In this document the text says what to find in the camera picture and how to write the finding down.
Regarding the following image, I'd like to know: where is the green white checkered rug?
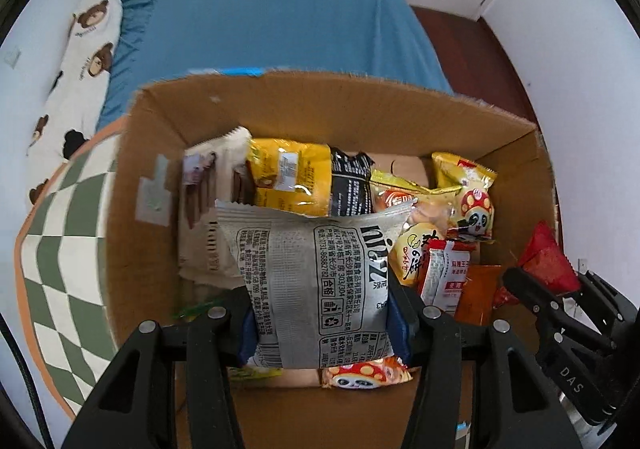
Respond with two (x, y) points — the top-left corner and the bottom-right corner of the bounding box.
(14, 118), (127, 422)

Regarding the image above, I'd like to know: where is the white bear print pillow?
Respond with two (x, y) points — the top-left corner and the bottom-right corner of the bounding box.
(25, 0), (123, 207)

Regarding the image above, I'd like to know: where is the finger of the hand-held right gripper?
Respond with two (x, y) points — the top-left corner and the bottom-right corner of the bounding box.
(501, 268), (618, 355)
(579, 270), (640, 330)

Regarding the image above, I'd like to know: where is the green snack packet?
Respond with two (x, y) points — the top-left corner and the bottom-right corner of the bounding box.
(171, 300), (222, 321)

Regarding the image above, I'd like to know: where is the yellow mushroom print snack packet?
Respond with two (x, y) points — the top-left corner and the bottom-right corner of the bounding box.
(320, 356), (414, 390)
(431, 152), (498, 246)

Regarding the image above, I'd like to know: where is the brown cardboard box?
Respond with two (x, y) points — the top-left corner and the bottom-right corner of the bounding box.
(102, 69), (558, 449)

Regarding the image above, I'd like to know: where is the yellow packet with black script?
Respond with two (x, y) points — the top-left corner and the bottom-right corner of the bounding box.
(389, 223), (442, 287)

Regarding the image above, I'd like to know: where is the grey newsprint snack packet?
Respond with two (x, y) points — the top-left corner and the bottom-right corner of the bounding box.
(215, 199), (416, 370)

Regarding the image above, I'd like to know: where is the shiny red snack packet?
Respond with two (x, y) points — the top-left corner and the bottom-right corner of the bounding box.
(492, 222), (583, 310)

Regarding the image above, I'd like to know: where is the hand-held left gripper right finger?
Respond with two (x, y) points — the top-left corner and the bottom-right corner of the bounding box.
(386, 273), (583, 449)

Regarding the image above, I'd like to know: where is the cream chocolate cookie packet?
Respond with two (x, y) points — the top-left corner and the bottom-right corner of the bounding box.
(177, 126), (257, 291)

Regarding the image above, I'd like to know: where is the black snack packet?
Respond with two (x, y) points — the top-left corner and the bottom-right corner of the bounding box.
(330, 146), (377, 218)

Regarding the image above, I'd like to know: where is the black cable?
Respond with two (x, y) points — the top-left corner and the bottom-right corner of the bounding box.
(0, 314), (53, 449)

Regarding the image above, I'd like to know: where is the red white snack packet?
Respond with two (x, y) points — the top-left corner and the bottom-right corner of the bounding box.
(417, 238), (473, 319)

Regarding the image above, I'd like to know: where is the pale yellow snack packet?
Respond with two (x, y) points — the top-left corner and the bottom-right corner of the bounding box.
(227, 365), (284, 381)

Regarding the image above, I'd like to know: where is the yellow orange biscuit packet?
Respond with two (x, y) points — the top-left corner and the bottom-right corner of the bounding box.
(369, 169), (463, 232)

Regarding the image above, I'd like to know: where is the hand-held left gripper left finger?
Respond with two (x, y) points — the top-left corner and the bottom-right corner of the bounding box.
(60, 288), (259, 449)

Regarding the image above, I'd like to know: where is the blue bed sheet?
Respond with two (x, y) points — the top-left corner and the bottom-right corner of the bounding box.
(95, 0), (456, 130)

